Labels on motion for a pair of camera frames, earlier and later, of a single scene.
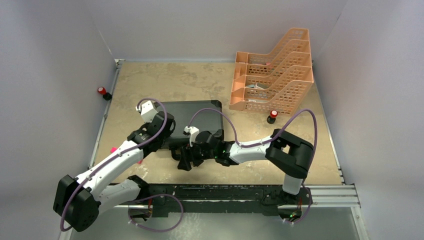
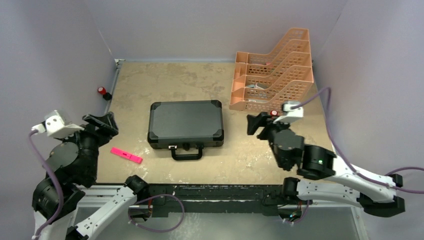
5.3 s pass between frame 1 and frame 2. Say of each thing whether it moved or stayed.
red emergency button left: stayed
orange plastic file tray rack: stayed
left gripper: moved
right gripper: moved
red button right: stayed
